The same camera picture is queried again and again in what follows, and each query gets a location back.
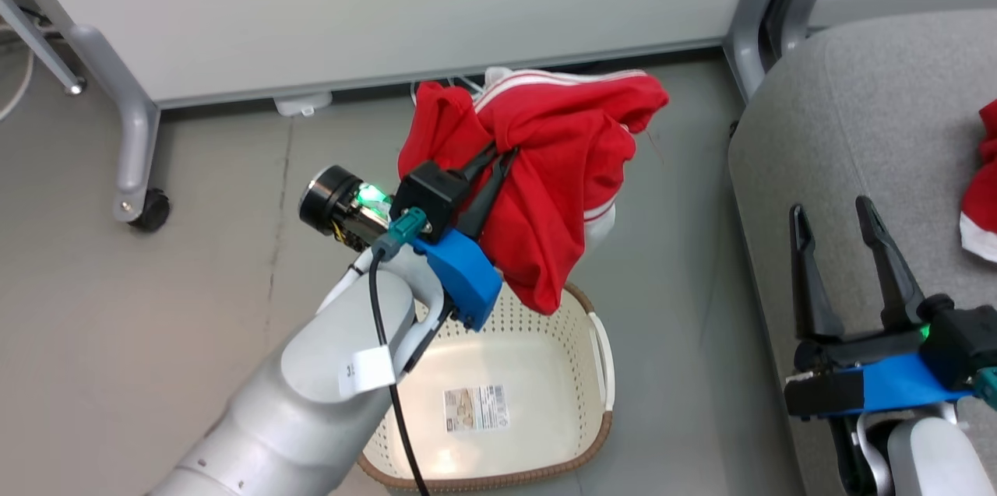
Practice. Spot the large white partition board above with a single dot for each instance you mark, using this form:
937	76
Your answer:
389	5

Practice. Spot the red garment with white stripes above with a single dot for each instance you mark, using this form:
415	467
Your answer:
561	169

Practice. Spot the black caster wheel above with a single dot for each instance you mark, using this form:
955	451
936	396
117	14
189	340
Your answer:
152	209

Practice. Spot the printed basket label sticker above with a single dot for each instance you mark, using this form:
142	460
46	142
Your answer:
477	408

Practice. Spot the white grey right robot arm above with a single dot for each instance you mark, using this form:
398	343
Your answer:
927	457

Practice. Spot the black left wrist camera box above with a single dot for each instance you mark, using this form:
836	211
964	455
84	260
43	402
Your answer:
428	192

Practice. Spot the red garment with white hem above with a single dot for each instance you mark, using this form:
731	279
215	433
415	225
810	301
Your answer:
983	200

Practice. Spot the grey fabric sofa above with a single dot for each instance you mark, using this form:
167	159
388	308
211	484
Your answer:
857	107

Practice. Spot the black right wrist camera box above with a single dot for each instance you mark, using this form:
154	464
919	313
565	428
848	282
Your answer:
966	340

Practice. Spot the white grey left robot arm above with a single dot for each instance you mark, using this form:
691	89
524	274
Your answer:
273	418

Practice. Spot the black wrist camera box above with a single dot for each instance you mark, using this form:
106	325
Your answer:
428	192
966	340

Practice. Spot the slim grey metal leg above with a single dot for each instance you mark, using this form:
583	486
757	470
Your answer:
39	44

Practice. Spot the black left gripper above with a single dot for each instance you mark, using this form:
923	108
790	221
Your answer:
331	196

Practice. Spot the blue right camera mount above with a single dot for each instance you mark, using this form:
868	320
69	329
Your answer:
903	387

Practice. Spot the cream perforated laundry basket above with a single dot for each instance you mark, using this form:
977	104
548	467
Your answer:
498	356

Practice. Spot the teal left camera connector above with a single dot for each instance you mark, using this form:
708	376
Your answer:
405	230

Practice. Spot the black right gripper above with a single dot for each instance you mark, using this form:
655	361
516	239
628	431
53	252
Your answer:
857	348

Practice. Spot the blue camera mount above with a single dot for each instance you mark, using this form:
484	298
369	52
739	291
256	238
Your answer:
463	274
903	387

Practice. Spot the blue left camera mount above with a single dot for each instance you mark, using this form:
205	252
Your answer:
463	274

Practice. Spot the small white floor adapter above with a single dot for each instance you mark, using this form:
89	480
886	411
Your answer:
304	103

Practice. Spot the teal right camera connector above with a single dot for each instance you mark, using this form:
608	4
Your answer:
988	388

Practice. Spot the teal camera connector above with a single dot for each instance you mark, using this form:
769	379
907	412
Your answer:
405	230
988	388

